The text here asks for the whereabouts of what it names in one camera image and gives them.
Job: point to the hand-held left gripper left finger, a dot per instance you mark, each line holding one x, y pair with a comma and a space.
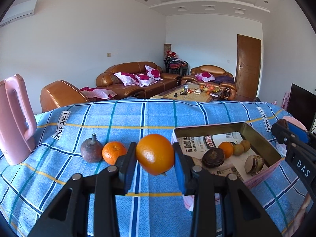
128, 170

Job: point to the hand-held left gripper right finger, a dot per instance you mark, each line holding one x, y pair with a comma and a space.
179, 170

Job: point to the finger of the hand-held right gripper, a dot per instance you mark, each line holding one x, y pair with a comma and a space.
281, 134
300, 133

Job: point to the smooth orange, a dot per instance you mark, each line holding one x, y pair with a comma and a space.
154, 154

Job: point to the dark brown round fruit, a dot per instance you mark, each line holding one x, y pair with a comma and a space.
213, 157

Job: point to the brown kiwi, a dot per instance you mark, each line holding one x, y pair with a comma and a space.
246, 145
238, 149

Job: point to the pink tin box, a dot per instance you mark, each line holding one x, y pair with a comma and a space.
261, 177

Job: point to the small orange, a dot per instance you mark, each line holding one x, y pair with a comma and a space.
226, 149

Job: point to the person's right hand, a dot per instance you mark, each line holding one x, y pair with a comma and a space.
309, 209

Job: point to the bumpy orange mandarin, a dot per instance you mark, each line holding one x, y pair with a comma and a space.
112, 153

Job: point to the newspaper lining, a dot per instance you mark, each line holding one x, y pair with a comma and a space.
197, 148

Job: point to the black television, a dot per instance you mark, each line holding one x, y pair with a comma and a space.
300, 103

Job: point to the cut fruit half white flesh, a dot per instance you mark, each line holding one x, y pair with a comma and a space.
254, 164

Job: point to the purple stemmed fruit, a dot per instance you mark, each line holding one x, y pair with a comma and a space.
91, 150

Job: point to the blue plaid tablecloth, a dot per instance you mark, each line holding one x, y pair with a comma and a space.
158, 111

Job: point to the wooden coffee table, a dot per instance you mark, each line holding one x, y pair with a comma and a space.
170, 98

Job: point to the brown wooden door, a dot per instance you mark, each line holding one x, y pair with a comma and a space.
248, 66

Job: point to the purple cloth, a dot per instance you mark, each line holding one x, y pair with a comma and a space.
224, 80

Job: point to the small glass cup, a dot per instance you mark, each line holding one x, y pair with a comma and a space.
186, 88

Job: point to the colorful fruit pile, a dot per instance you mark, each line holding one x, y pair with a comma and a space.
209, 88

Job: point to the white floral cushion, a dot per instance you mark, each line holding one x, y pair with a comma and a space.
145, 80
126, 79
153, 72
205, 76

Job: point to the brown leather three-seat sofa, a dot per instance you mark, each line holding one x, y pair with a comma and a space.
108, 79

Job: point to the brown leather two-seat sofa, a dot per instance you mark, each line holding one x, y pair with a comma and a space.
209, 69

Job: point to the brown leather armchair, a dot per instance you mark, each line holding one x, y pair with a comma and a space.
59, 93

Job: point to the stacked dark chairs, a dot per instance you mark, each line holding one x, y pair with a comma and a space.
175, 66

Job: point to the red plush toy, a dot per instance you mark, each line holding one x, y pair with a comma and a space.
171, 53

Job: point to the pink electric kettle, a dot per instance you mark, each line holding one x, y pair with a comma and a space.
14, 128

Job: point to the tall woven basket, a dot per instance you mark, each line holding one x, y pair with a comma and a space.
167, 48

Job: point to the white air conditioner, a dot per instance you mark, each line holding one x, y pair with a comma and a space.
17, 12

